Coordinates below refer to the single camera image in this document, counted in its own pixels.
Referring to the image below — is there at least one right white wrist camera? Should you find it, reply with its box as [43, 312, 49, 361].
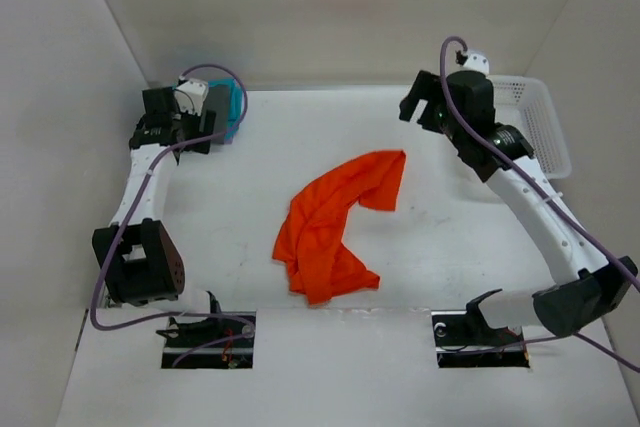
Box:
[456, 50, 490, 76]

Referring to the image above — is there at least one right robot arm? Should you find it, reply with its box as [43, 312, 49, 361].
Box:
[399, 71, 638, 346]

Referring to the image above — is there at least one orange t shirt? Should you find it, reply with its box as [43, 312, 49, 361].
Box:
[272, 150, 406, 306]

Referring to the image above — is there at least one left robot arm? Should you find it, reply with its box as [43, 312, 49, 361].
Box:
[92, 80, 232, 346]

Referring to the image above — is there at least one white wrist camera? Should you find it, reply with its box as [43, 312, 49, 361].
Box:
[456, 50, 490, 76]
[174, 78, 209, 116]

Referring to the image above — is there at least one white plastic bin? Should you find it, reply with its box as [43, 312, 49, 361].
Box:
[489, 75, 572, 180]

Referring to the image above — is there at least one teal t shirt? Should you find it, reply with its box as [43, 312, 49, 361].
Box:
[208, 78, 245, 134]

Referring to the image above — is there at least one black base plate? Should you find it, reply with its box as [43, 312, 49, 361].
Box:
[431, 311, 530, 368]
[156, 317, 255, 370]

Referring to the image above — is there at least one grey t shirt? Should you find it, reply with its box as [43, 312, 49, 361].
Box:
[203, 86, 230, 134]

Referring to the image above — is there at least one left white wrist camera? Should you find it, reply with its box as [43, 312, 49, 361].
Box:
[174, 78, 209, 116]

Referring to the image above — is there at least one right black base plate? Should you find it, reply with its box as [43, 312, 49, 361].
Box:
[431, 311, 530, 368]

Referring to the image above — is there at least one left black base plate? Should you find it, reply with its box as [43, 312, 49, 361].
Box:
[156, 317, 255, 370]

